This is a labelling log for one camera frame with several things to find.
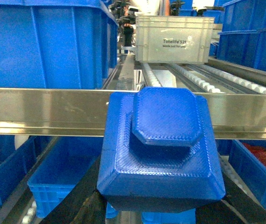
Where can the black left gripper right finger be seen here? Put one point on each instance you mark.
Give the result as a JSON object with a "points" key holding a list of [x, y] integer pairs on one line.
{"points": [[235, 208]]}

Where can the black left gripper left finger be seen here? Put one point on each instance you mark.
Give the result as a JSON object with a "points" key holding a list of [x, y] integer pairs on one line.
{"points": [[84, 204]]}

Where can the blue plastic block part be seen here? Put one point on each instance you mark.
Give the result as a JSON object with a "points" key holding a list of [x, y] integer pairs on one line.
{"points": [[159, 152]]}

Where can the blue bin lower shelf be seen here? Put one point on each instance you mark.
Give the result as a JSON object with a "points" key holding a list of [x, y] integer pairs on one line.
{"points": [[61, 170]]}

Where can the steel shelf rack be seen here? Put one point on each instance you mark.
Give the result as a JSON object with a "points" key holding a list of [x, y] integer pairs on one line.
{"points": [[236, 112]]}

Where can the large blue bin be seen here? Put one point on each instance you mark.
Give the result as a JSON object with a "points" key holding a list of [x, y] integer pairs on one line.
{"points": [[56, 44]]}

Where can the translucent grey tote crate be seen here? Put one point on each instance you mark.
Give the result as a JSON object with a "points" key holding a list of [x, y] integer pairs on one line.
{"points": [[173, 39]]}

